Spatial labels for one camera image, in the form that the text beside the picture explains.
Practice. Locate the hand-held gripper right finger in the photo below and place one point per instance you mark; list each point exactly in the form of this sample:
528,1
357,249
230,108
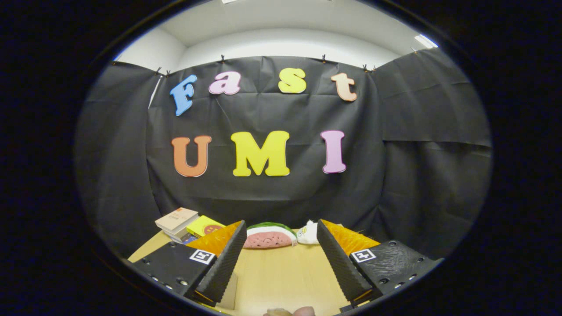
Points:
340,265

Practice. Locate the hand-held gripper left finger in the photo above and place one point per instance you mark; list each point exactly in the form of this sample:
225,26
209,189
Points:
221,267

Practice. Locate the white fabric storage box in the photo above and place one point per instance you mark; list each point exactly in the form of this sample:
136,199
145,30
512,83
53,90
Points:
229,292

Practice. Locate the blue book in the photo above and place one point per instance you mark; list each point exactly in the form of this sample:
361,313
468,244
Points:
189,239

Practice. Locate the white plush toy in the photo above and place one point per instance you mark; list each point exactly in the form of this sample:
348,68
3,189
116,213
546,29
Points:
307,235

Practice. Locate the yellow book with red circle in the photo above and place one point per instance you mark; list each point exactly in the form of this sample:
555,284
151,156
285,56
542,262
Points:
203,226

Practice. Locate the watermelon slice plush toy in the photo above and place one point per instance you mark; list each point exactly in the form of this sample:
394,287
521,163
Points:
268,238

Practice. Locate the grey book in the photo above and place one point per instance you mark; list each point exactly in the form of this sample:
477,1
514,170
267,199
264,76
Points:
174,233

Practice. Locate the beige book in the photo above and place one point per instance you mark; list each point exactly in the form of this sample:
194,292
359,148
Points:
176,218

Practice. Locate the black backdrop cloth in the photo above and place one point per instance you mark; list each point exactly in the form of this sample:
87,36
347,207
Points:
263,197

